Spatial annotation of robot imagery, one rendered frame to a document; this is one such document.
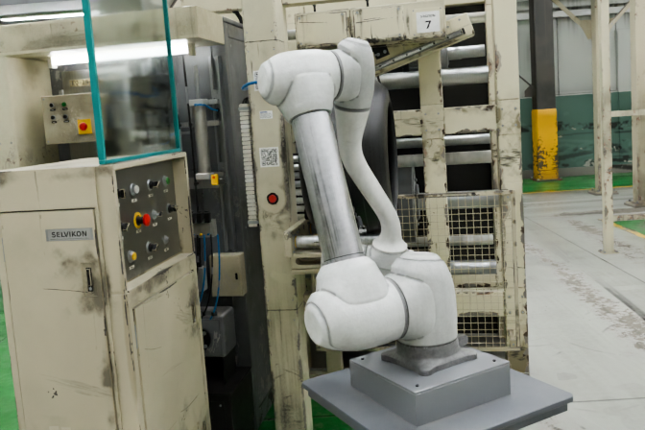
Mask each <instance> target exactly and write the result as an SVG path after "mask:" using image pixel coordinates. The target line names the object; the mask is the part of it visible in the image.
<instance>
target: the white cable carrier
mask: <svg viewBox="0 0 645 430"><path fill-rule="evenodd" d="M239 111H243V112H240V116H241V117H240V120H244V121H241V122H240V123H241V124H244V125H241V129H242V130H241V132H244V133H242V136H245V137H242V141H243V142H242V145H246V146H243V149H246V150H243V157H246V158H244V161H247V162H244V166H245V167H244V170H247V171H245V174H247V175H245V182H246V186H248V187H246V190H250V191H247V192H246V193H247V195H248V196H247V203H248V204H247V206H250V207H248V215H250V216H249V219H250V220H249V221H259V220H258V218H257V217H258V207H257V198H256V197H257V196H256V194H254V193H256V184H255V178H254V177H255V170H254V161H253V157H252V156H253V148H252V145H251V144H252V136H251V132H250V131H251V129H250V128H251V117H250V116H249V115H251V113H250V110H249V109H247V110H239ZM246 124H247V125H246ZM250 140H251V141H250Z"/></svg>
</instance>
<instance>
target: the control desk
mask: <svg viewBox="0 0 645 430"><path fill-rule="evenodd" d="M194 251H195V241H194V230H193V220H192V210H191V200H190V189H189V178H188V168H187V157H186V152H175V153H170V154H165V155H154V156H148V157H142V158H137V159H132V160H126V161H120V162H114V163H109V164H99V159H98V157H90V158H81V159H74V160H67V161H61V162H54V163H47V164H40V165H34V166H28V167H21V168H14V169H8V170H1V171H0V281H1V289H2V297H3V304H4V312H5V320H6V327H7V335H8V343H9V351H10V358H11V366H12V381H13V388H14V396H15V404H16V412H17V419H18V427H19V430H211V423H210V413H209V402H208V391H207V381H206V370H205V360H204V349H203V329H202V318H201V307H200V298H199V287H198V277H197V266H196V255H195V253H194Z"/></svg>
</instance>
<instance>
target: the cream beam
mask: <svg viewBox="0 0 645 430"><path fill-rule="evenodd" d="M430 11H440V29H441V30H440V31H438V32H428V33H417V14H416V12H430ZM295 28H296V42H297V50H309V49H318V50H327V51H328V50H337V47H338V43H340V42H341V41H342V40H344V39H346V38H348V37H353V38H358V39H362V40H365V41H367V42H368V43H369V45H370V46H371V45H381V44H386V46H389V45H396V44H408V43H419V42H429V41H440V40H445V39H446V17H445V8H444V0H430V1H420V2H410V3H400V4H391V5H381V6H371V7H362V8H352V9H342V10H333V11H323V12H305V13H295Z"/></svg>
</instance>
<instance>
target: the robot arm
mask: <svg viewBox="0 0 645 430"><path fill-rule="evenodd" d="M374 81H375V66H374V58H373V53H372V50H371V47H370V45H369V43H368V42H367V41H365V40H362V39H358V38H353V37H348V38H346V39H344V40H342V41H341V42H340V43H338V47H337V50H328V51H327V50H318V49H309V50H296V51H288V52H284V53H280V54H277V55H275V56H273V57H271V58H270V59H269V60H266V61H265V62H263V63H262V64H261V66H260V68H259V70H258V74H257V86H258V90H259V93H260V94H261V96H262V98H263V99H264V100H265V101H266V102H267V103H269V104H270V105H273V106H277V108H278V109H279V110H280V112H281V113H282V115H283V117H284V118H285V120H286V121H287V122H288V123H289V124H291V125H292V128H293V132H294V136H295V140H296V144H297V148H298V153H299V160H300V165H301V169H302V173H303V177H304V179H305V183H306V188H307V192H308V196H309V201H310V204H311V208H312V213H313V217H314V221H315V226H316V230H317V233H318V238H319V242H320V246H321V251H322V258H321V269H320V270H319V272H318V275H317V277H316V279H317V285H316V292H315V293H313V294H312V295H311V296H310V298H309V300H308V301H307V303H306V306H305V312H304V322H305V327H306V330H307V332H308V334H309V336H310V338H311V339H312V341H313V342H314V343H315V344H316V345H318V346H322V347H324V348H327V349H332V350H339V351H358V350H363V349H368V348H372V347H376V346H382V345H385V344H387V343H389V342H392V341H394V340H396V348H394V349H391V350H388V351H384V352H382V353H381V360H383V361H388V362H392V363H394V364H397V365H399V366H401V367H403V368H406V369H408V370H412V371H415V372H416V373H418V374H419V375H421V376H430V375H432V374H434V373H435V372H437V371H440V370H444V369H447V368H450V367H453V366H455V365H458V364H461V363H463V362H466V361H470V360H475V359H477V352H476V351H474V350H471V349H467V348H463V347H462V346H464V345H466V344H467V342H468V337H467V335H466V334H457V304H456V296H455V289H454V284H453V280H452V277H451V274H450V272H449V270H448V268H447V266H446V264H445V263H444V261H443V260H442V259H441V258H440V257H439V256H438V255H437V254H436V253H433V252H427V251H411V250H408V249H407V244H406V243H405V242H404V241H403V240H402V237H401V227H400V222H399V219H398V216H397V214H396V211H395V209H394V207H393V205H392V203H391V202H390V200H389V198H388V197H387V195H386V194H385V192H384V190H383V189H382V187H381V185H380V184H379V182H378V181H377V179H376V177H375V176H374V174H373V172H372V171H371V169H370V167H369V165H368V163H367V162H366V160H365V158H364V156H363V152H362V137H363V133H364V129H365V126H366V123H367V120H368V116H369V113H370V106H371V101H372V97H373V92H374ZM333 101H334V110H335V117H336V128H337V140H338V145H337V140H336V136H335V132H334V129H333V125H332V121H331V117H330V114H331V111H332V109H333ZM338 148H339V149H338ZM342 162H343V164H344V166H345V168H346V171H347V172H348V174H349V175H350V177H351V178H352V180H353V181H354V183H355V184H356V186H357V187H358V189H359V190H360V192H361V193H362V194H363V196H364V197H365V199H366V200H367V202H368V203H369V205H370V206H371V208H372V209H373V211H374V212H375V214H376V215H377V217H378V219H379V221H380V224H381V233H380V235H379V237H377V238H375V239H374V240H373V241H372V244H371V246H368V245H362V244H361V239H360V235H359V233H363V234H366V233H367V231H366V226H364V225H363V222H362V219H361V216H357V213H355V208H354V206H352V203H351V199H350V196H349V192H348V188H347V184H346V177H345V172H344V168H343V164H342ZM356 222H357V223H358V226H359V229H358V227H357V224H356Z"/></svg>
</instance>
